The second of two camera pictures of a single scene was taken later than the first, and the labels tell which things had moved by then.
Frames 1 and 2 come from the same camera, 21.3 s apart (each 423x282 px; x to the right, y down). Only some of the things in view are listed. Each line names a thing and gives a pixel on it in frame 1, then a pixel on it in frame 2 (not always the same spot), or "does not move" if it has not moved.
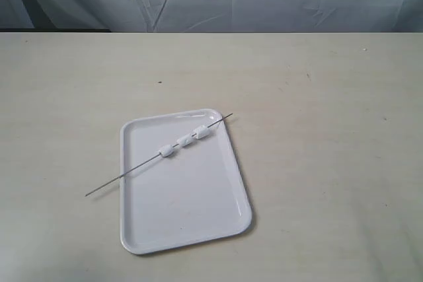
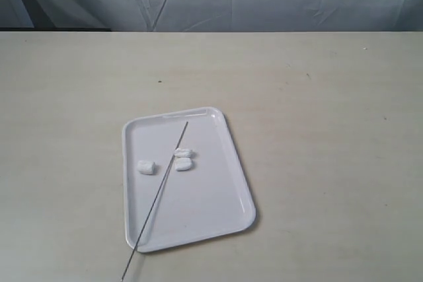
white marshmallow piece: (201, 131) to (183, 164)
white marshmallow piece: (166, 150) to (146, 167)
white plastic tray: (195, 195) does not move
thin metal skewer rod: (150, 159) to (155, 198)
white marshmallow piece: (186, 140) to (183, 153)
